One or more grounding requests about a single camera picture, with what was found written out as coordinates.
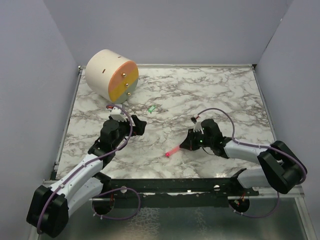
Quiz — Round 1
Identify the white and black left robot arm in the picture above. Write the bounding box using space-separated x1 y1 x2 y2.
26 115 147 238

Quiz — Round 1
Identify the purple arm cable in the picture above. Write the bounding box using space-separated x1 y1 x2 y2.
36 104 142 235
196 107 308 218

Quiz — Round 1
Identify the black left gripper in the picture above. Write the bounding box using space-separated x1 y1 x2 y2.
109 115 147 149

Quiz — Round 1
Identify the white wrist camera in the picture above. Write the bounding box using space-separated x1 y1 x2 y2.
107 104 127 122
191 116 202 133

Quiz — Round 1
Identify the green key tag with key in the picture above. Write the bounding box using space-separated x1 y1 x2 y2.
147 105 156 113

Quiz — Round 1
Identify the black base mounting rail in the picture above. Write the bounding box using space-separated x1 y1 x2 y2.
91 173 259 214

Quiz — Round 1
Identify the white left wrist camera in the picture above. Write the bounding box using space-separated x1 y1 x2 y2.
107 104 127 122

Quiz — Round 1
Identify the pink strap keyring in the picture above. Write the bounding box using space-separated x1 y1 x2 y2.
164 146 180 158

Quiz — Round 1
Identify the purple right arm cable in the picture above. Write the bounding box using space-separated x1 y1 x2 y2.
196 107 308 218

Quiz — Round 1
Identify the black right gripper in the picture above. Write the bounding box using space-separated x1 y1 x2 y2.
180 127 213 151

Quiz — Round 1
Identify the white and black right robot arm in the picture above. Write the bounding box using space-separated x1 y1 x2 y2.
179 119 308 196

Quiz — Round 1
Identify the cream cylinder with coloured face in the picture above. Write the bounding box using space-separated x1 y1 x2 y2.
85 49 139 104

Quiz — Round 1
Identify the aluminium table frame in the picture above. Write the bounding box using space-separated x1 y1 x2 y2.
27 63 317 240

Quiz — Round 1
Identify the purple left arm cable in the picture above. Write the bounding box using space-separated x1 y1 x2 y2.
36 104 142 235

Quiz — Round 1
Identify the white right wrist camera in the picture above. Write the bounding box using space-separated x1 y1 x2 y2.
191 116 202 133

